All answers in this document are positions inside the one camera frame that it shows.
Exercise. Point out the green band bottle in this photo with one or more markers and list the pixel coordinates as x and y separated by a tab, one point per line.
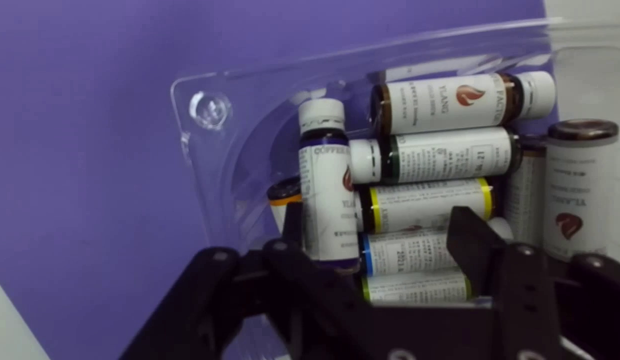
451	154

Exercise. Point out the clear plastic box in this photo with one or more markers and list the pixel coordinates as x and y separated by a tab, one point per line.
216	146

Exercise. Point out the yellow band bottle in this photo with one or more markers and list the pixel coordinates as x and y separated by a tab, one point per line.
423	202

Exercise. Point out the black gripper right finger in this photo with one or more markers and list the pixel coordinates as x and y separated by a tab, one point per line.
486	257

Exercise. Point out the lime band bottle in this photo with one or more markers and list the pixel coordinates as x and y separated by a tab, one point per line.
416	286

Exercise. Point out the brown bottle with orange logo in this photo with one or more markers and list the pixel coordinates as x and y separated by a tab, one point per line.
443	100

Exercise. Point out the purple mat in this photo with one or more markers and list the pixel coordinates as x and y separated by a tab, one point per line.
82	152

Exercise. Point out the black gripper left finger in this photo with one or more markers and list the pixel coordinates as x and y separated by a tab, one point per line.
210	286

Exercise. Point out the blue band bottle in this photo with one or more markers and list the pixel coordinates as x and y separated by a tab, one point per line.
402	252

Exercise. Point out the brown cap bottle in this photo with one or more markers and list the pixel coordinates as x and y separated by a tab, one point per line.
581	186

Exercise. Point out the purple band bottle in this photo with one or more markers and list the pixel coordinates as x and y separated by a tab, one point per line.
327	193

